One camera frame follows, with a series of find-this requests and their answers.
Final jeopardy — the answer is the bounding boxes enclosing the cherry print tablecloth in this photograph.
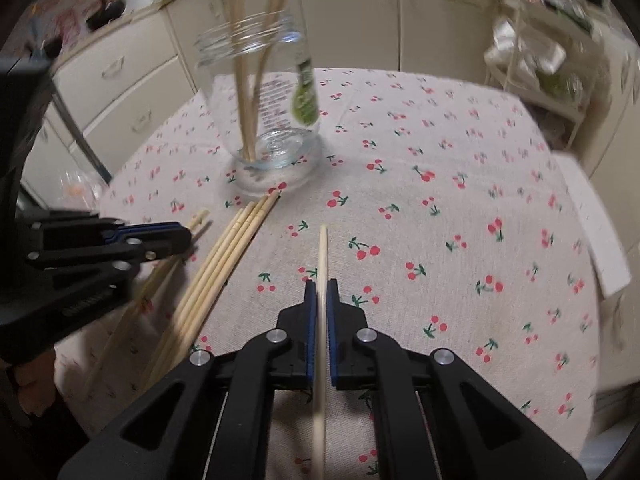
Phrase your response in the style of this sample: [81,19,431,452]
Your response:
[54,66,601,480]

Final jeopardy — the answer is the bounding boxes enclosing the white wire storage rack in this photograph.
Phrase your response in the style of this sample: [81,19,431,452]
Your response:
[484,0,604,148]

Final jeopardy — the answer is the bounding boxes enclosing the wooden chopstick on table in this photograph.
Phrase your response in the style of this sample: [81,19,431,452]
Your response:
[153,192,280,377]
[114,219,214,340]
[142,202,256,386]
[143,194,279,389]
[165,191,281,368]

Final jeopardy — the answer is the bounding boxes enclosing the white wooden stool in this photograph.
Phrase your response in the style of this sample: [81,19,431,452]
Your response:
[552,151,631,299]

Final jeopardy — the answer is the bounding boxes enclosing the cream kitchen cabinets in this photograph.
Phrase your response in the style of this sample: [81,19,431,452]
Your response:
[2,0,506,218]

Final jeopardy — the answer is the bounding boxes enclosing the clear glass jar green label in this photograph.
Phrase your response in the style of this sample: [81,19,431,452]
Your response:
[195,11,321,195]

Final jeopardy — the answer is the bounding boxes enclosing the wooden chopstick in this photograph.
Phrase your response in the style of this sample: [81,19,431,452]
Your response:
[142,202,256,386]
[311,224,329,480]
[165,191,281,368]
[153,192,280,377]
[114,219,214,340]
[143,194,279,389]

